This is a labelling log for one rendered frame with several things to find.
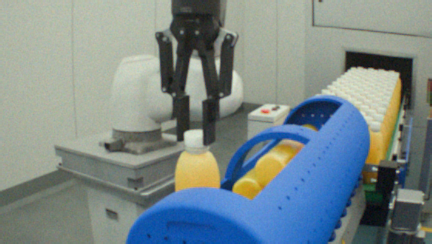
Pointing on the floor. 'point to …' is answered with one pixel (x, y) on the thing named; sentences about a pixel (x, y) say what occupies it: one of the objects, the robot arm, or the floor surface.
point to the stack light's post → (426, 158)
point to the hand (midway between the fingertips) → (195, 120)
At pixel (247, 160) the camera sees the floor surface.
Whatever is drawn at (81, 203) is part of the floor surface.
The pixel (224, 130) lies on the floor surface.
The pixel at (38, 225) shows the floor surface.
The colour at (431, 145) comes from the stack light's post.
